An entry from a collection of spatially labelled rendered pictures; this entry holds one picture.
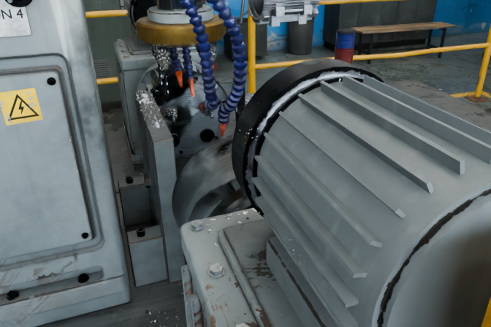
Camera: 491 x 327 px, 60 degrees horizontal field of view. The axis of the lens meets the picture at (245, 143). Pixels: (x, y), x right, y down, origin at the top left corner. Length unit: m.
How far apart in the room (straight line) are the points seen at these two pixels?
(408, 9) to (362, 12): 0.78
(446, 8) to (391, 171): 7.70
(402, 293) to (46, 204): 0.64
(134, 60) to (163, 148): 0.58
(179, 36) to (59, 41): 0.22
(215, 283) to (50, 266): 0.48
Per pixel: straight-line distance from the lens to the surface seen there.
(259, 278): 0.44
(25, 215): 0.81
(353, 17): 6.41
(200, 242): 0.50
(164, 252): 0.94
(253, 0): 1.57
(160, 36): 0.82
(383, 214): 0.27
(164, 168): 0.82
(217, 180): 0.65
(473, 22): 8.41
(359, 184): 0.28
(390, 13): 6.73
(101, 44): 4.08
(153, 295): 0.97
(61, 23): 0.69
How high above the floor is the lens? 1.47
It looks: 26 degrees down
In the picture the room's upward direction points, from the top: 1 degrees counter-clockwise
